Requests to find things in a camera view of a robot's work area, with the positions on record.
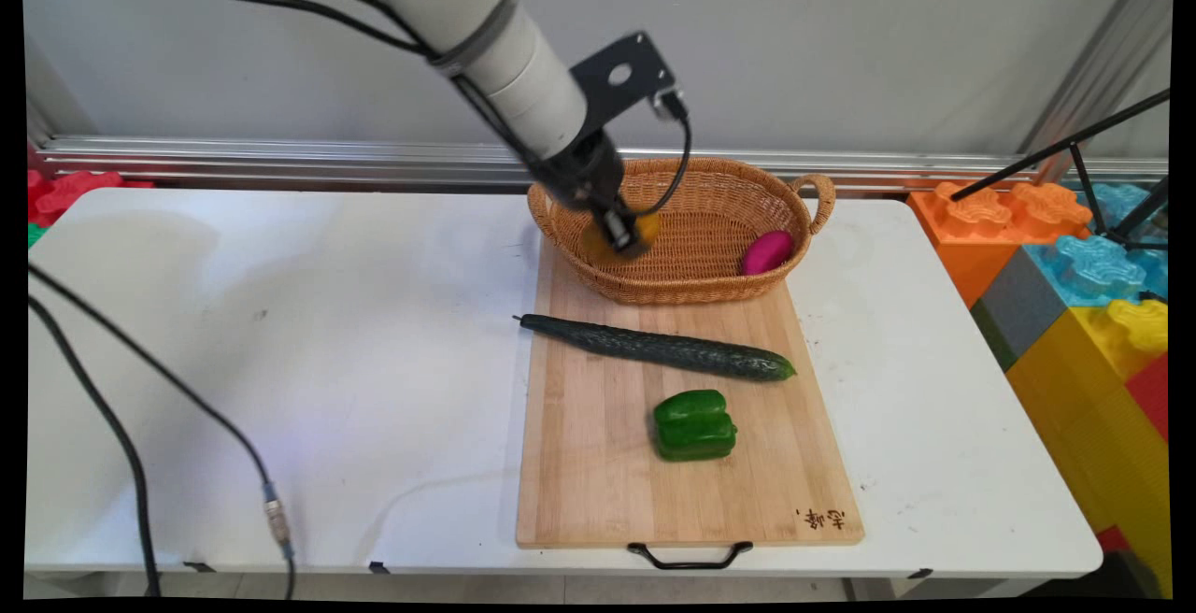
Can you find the slanted aluminium frame post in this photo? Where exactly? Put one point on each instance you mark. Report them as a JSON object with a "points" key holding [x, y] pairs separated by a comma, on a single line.
{"points": [[1093, 62]]}

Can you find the red foam puzzle blocks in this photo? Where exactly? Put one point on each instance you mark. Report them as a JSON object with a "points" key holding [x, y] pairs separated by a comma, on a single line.
{"points": [[70, 192]]}

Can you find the horizontal aluminium frame rail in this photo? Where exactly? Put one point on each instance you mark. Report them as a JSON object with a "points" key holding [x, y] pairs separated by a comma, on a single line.
{"points": [[280, 162]]}

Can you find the long dark green cucumber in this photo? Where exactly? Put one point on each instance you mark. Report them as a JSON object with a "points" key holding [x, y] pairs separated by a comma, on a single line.
{"points": [[654, 349]]}

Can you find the magenta oval toy vegetable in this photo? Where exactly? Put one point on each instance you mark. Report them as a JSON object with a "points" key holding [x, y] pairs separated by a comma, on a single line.
{"points": [[767, 252]]}

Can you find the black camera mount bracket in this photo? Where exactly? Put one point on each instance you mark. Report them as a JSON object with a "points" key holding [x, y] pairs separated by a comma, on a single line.
{"points": [[624, 76]]}

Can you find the grey foam building block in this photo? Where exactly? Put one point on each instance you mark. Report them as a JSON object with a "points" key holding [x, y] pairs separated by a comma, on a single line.
{"points": [[1023, 309]]}

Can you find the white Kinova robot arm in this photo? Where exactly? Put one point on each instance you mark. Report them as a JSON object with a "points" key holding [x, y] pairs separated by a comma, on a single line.
{"points": [[467, 24]]}

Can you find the blue foam building block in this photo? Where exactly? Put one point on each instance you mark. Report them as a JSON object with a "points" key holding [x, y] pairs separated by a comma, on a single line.
{"points": [[1098, 267]]}

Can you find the green bell pepper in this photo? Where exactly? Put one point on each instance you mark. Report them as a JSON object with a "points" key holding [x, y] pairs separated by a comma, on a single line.
{"points": [[693, 426]]}

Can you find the orange foam building block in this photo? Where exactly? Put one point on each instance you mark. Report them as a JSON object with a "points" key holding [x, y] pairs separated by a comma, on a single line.
{"points": [[972, 230]]}

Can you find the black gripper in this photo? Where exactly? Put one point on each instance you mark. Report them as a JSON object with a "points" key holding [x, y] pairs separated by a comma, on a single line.
{"points": [[581, 174]]}

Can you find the round yellow-orange fruit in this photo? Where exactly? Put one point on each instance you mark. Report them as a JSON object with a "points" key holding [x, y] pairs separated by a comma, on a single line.
{"points": [[594, 244]]}

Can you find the red foam block beside yellow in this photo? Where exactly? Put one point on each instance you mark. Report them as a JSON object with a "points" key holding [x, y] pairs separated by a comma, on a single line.
{"points": [[1151, 393]]}

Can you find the black tripod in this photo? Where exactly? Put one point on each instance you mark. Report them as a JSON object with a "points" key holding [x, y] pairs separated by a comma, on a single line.
{"points": [[1074, 150]]}

